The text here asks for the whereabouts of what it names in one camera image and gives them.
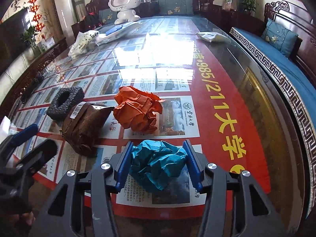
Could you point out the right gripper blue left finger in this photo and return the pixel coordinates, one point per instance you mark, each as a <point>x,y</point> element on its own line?
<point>123,166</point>

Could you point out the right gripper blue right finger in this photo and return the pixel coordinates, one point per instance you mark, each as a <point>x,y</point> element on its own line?
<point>194,164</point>

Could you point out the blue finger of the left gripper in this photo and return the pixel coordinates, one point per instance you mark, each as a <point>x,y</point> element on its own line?
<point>24,135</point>
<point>39,156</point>

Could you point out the teal paper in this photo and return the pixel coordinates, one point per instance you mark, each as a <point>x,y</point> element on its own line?
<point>155,163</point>

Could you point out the brown bag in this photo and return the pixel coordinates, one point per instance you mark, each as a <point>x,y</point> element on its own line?
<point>82,126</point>

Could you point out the red paper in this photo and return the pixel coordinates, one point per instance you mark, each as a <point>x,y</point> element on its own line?
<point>137,109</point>

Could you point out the person left hand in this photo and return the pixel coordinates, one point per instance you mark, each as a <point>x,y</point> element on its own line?
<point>26,218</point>

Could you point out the white tissue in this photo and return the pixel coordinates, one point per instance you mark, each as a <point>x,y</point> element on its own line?
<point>4,128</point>

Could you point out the black remote on table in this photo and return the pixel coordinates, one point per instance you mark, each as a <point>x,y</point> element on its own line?
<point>31,87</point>

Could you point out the dark wooden tv cabinet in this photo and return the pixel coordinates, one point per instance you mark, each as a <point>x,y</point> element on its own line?
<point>28,74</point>

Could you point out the black television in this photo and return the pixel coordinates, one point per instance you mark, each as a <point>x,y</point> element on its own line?
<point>11,45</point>

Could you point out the green plant in vase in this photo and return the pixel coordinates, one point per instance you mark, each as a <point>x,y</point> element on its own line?
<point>28,36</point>

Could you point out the red chinese knot ornament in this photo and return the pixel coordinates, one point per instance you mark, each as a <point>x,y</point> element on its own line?
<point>37,16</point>

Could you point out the white printed plastic bag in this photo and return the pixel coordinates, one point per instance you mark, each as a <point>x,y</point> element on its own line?
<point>84,42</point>

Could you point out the white blue plastic package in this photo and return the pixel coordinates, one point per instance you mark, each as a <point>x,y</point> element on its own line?
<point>116,32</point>

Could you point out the small white packet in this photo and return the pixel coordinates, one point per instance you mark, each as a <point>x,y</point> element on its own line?
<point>212,37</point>

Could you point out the dark wooden armchair left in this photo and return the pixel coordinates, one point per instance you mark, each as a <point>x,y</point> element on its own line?
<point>98,14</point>

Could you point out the white floor air conditioner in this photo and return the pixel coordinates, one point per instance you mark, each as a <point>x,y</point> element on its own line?
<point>67,18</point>

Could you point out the blue cushioned wooden sofa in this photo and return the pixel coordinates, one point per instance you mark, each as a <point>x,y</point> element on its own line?
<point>294,74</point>

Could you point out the blue pillow far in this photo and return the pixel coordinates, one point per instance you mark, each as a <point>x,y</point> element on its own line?
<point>279,37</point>

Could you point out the white toy robot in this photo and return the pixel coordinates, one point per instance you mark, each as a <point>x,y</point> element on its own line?
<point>125,10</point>

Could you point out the potted green plant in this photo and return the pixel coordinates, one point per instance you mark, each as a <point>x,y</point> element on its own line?
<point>249,6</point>

